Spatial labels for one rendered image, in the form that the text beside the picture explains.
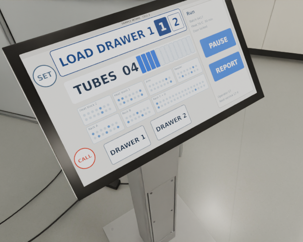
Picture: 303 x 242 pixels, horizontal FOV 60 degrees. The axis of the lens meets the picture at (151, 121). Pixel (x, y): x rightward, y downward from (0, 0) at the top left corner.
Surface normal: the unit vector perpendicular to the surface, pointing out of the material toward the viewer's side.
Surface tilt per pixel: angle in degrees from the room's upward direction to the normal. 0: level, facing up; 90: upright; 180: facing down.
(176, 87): 50
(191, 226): 5
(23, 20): 90
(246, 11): 90
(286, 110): 0
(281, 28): 90
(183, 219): 5
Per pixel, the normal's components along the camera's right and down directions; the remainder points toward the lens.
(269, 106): -0.05, -0.69
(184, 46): 0.38, 0.00
